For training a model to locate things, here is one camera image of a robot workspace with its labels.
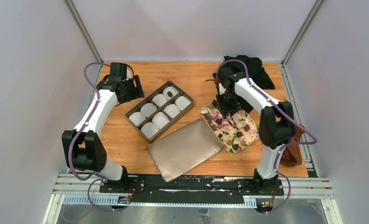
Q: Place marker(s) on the white paper cup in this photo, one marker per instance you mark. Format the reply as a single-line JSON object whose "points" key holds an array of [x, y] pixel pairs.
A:
{"points": [[182, 102], [159, 100], [172, 110], [137, 118], [161, 120], [149, 129], [148, 109], [171, 89]]}

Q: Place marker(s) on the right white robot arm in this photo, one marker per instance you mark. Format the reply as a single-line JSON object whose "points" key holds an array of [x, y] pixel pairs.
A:
{"points": [[276, 126]]}

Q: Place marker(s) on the white chocolate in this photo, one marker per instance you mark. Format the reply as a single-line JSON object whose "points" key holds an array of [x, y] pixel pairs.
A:
{"points": [[239, 126]]}

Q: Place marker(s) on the floral rectangular tray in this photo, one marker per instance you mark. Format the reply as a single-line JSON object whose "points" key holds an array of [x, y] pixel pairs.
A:
{"points": [[233, 139]]}

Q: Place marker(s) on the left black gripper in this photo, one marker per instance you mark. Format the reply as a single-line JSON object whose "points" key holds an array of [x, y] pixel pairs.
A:
{"points": [[136, 92]]}

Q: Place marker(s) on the black cloth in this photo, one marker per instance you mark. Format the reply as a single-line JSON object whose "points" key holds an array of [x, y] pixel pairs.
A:
{"points": [[252, 72]]}

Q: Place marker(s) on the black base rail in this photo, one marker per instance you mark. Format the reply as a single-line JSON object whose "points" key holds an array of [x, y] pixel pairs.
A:
{"points": [[191, 189]]}

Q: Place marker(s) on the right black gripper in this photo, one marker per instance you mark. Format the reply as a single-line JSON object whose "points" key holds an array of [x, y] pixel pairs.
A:
{"points": [[225, 108]]}

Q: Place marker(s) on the brown compartment chocolate box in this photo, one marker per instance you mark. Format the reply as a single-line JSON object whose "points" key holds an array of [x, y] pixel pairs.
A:
{"points": [[148, 99]]}

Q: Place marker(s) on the brown cloth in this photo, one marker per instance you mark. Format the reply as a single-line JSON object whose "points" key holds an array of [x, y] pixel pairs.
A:
{"points": [[292, 154]]}

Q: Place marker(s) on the metallic box lid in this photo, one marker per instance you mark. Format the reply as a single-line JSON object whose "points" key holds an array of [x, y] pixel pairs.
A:
{"points": [[184, 149]]}

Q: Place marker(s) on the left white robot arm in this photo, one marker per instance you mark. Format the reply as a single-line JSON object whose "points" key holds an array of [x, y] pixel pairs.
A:
{"points": [[84, 152]]}

